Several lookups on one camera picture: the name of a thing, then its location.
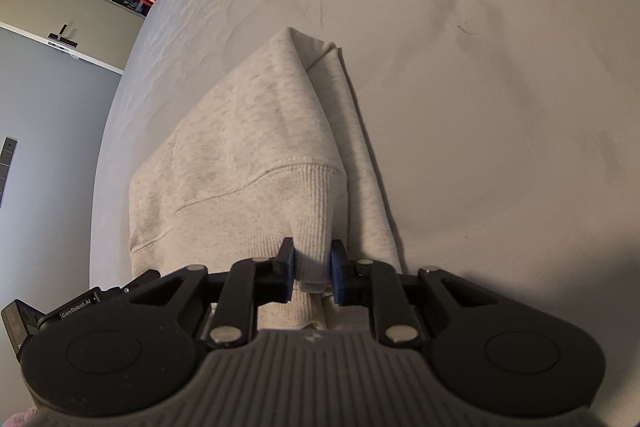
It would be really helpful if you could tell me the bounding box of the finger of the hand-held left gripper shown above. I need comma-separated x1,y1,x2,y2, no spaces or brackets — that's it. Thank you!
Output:
122,269,162,299

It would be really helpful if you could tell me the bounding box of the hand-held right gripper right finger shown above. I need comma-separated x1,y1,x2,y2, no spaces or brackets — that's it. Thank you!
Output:
329,239,503,349

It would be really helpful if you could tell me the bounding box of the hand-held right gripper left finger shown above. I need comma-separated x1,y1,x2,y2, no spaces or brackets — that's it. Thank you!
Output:
127,237,298,349

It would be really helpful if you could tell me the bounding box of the white sweatshirt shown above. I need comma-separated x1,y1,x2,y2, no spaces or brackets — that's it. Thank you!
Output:
128,27,405,333

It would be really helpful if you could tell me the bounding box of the grey bed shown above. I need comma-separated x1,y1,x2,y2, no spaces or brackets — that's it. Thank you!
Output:
89,0,640,323

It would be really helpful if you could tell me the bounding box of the grey switch panel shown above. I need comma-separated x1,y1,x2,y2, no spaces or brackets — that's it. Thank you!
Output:
0,136,18,208

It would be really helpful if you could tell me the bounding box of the cream door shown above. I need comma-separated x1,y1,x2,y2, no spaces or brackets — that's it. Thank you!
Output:
0,0,173,72

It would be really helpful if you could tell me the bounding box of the pink fluffy cloth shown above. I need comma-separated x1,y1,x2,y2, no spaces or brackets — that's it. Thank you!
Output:
0,407,43,427

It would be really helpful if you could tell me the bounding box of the black door handle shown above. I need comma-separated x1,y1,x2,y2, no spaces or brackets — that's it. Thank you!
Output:
46,24,80,58

